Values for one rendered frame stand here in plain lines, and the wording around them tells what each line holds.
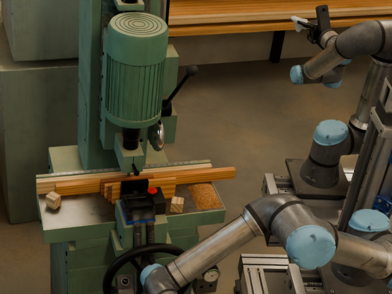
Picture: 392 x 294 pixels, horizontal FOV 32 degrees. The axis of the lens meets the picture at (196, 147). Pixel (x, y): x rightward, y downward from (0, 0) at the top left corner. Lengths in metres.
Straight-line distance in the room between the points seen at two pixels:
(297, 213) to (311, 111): 2.94
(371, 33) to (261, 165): 1.87
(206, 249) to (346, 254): 0.37
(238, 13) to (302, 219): 2.78
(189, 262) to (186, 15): 2.63
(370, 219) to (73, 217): 0.93
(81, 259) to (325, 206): 0.97
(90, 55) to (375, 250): 1.06
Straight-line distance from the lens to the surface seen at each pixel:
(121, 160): 2.20
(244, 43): 5.07
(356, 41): 2.34
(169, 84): 2.32
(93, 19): 2.16
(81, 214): 2.20
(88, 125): 2.36
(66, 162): 2.58
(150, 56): 1.95
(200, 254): 1.83
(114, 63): 1.98
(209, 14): 4.32
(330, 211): 2.65
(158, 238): 2.13
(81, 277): 2.32
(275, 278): 3.06
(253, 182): 3.90
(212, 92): 4.68
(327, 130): 2.51
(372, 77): 2.47
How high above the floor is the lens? 2.35
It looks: 35 degrees down
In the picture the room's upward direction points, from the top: 8 degrees clockwise
